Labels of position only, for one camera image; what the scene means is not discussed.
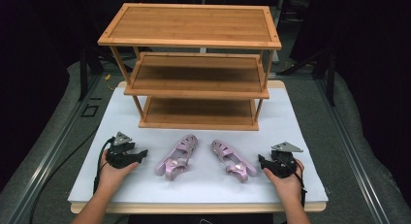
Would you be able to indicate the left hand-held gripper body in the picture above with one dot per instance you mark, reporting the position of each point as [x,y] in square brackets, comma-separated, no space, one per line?
[119,153]

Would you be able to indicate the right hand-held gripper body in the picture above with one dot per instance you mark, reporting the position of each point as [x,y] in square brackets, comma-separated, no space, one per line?
[284,162]

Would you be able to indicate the pink child sandal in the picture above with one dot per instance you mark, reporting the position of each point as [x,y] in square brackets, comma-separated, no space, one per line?
[177,159]
[233,161]

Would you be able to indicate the wooden three-tier shoe rack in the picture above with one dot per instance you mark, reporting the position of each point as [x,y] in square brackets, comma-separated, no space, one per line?
[194,23]

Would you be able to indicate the person's right hand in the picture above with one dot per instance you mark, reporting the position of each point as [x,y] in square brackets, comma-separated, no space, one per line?
[286,185]

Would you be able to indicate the person's left hand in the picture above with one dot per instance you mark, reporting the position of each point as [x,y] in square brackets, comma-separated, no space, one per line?
[113,175]

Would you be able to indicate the white table mat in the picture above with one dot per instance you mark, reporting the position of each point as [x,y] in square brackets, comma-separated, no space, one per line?
[200,188]

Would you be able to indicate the small yellow tag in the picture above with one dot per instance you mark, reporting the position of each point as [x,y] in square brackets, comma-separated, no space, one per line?
[107,78]

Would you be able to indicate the black device at table edge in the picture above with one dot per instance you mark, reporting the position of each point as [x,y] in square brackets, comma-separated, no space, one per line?
[200,219]

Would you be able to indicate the black metal stand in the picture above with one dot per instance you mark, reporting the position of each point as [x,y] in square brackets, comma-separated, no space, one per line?
[83,72]
[331,75]

